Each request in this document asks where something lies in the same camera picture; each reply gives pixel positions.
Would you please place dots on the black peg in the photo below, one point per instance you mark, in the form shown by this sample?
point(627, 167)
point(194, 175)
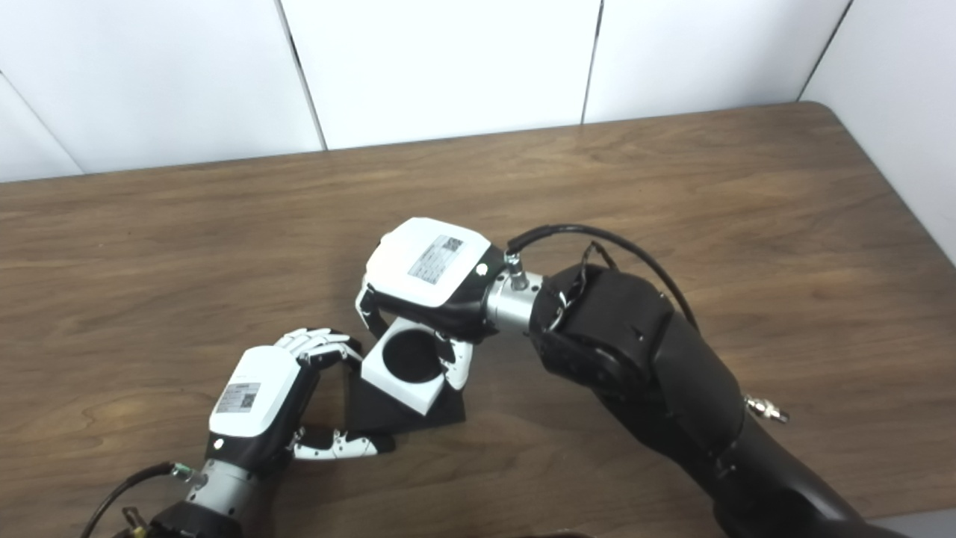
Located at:
point(407, 353)

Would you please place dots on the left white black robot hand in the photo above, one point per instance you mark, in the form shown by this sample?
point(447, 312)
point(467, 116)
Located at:
point(254, 392)

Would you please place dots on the white square piece with hole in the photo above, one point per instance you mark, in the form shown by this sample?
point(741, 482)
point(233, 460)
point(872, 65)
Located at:
point(407, 392)

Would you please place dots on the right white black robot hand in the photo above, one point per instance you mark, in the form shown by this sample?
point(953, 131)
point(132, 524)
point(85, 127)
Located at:
point(426, 261)

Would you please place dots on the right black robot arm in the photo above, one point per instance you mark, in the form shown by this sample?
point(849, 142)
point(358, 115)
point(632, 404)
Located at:
point(642, 351)

